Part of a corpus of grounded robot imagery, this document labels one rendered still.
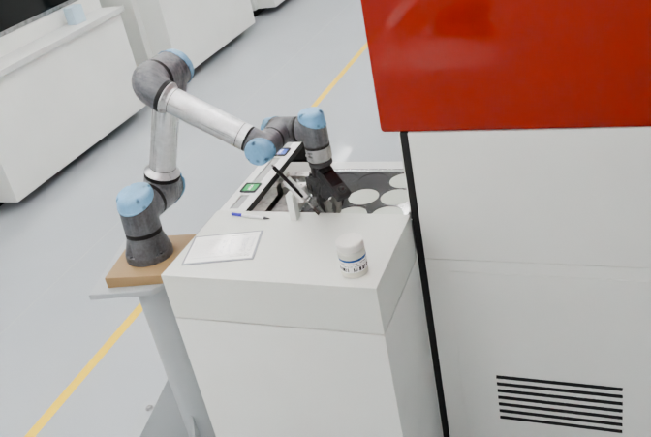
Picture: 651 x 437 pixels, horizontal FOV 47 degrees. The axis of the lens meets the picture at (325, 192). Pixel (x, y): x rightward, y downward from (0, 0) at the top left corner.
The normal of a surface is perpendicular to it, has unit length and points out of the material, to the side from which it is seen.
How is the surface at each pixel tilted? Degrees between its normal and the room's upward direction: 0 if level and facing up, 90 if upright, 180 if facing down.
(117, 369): 0
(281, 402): 90
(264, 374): 90
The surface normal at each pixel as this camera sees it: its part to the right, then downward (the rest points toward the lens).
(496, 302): -0.33, 0.49
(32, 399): -0.18, -0.87
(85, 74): 0.93, 0.01
